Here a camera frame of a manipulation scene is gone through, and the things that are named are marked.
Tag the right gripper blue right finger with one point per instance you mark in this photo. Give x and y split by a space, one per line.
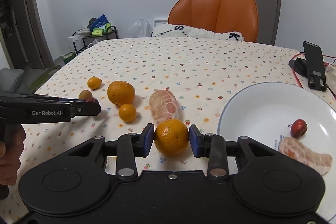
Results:
217 150

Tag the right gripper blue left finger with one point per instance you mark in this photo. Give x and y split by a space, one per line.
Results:
127 148

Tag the small orange kumquat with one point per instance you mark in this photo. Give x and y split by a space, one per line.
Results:
127 112
94 83

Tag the large orange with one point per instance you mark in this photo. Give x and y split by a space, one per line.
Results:
171 137
120 93

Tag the peeled pomelo segment back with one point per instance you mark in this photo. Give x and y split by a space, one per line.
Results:
163 106

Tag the peeled pomelo segment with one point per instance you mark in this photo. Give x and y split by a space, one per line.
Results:
293 148
163 106

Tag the green-brown round fruit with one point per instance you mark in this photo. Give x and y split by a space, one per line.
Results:
85 95

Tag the red jujube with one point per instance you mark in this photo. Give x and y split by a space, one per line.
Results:
92 100
298 128

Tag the peeled pomelo segment front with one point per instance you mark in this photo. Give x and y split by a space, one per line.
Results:
293 148

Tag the person's left hand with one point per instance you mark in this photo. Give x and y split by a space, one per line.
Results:
10 155

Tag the floral tablecloth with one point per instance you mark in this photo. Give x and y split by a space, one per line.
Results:
202 74

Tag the white plate with blue rim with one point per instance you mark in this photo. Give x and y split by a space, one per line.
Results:
265 112

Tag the black metal shelf rack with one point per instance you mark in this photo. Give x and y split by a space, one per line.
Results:
83 39

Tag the blue package on shelf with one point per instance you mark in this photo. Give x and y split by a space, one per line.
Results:
97 22

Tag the green package on shelf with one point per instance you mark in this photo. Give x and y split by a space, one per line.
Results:
102 30

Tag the white fluffy cushion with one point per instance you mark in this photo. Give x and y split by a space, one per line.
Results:
182 31

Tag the black smartphone on stand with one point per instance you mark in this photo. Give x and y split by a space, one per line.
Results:
315 67

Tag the orange leather chair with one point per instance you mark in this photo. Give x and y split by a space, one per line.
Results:
218 16

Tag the translucent plastic bag by wall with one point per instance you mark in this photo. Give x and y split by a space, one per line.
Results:
140 29

